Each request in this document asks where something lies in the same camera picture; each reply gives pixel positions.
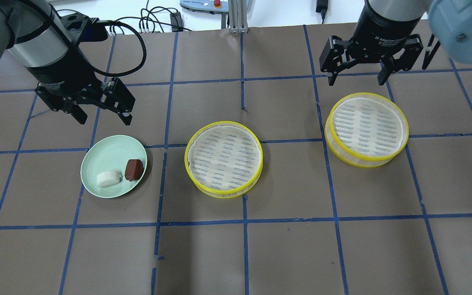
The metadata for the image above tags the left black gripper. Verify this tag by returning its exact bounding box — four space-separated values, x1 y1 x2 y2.
27 58 136 126

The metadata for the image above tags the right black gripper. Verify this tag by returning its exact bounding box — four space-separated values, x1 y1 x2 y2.
320 2 424 86

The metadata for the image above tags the brown steamed bun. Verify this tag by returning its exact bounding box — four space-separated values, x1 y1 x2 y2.
124 159 144 182

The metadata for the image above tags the white steamed bun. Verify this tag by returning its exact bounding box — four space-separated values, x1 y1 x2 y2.
96 170 122 188

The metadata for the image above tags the yellow bamboo steamer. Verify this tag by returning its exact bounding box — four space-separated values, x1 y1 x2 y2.
324 92 410 168
184 121 264 199

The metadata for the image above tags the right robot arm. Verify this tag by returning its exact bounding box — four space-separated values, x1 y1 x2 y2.
320 0 472 86

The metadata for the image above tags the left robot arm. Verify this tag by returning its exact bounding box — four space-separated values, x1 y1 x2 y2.
0 0 147 125

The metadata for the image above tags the light green plate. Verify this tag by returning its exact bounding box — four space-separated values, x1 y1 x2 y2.
80 135 148 198

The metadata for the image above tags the black power adapter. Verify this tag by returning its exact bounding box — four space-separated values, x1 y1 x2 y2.
315 0 329 23

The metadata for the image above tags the teach pendant with red button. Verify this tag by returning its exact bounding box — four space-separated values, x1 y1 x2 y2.
179 0 229 14

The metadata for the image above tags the aluminium frame post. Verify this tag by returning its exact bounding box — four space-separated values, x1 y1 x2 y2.
228 0 250 34

